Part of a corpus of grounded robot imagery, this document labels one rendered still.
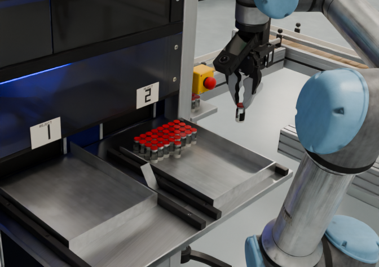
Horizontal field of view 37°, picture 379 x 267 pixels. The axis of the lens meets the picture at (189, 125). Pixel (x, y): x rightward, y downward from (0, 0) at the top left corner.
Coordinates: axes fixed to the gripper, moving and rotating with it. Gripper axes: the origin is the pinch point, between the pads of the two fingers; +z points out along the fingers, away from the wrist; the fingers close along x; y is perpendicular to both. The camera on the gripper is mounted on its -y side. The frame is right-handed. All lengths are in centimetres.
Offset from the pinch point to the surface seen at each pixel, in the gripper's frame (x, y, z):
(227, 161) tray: 8.5, 8.6, 25.8
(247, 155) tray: 5.6, 13.7, 24.9
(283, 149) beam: 36, 90, 76
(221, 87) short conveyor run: 43, 50, 31
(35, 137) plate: 35.0, -33.9, 8.8
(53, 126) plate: 34.8, -28.6, 8.1
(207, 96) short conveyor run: 43, 42, 32
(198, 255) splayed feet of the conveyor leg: 41, 38, 105
